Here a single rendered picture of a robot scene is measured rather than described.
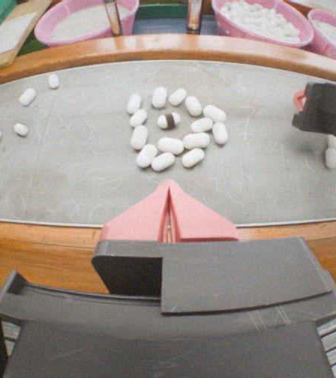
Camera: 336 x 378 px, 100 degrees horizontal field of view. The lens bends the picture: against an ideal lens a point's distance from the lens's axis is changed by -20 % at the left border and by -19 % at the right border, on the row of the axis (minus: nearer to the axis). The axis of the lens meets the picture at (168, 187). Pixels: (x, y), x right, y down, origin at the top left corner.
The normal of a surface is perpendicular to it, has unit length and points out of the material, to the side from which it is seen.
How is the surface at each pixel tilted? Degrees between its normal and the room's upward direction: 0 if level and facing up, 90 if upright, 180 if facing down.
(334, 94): 90
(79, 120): 0
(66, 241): 45
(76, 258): 0
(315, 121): 50
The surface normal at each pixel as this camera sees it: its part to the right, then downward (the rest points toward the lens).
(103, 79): 0.00, -0.22
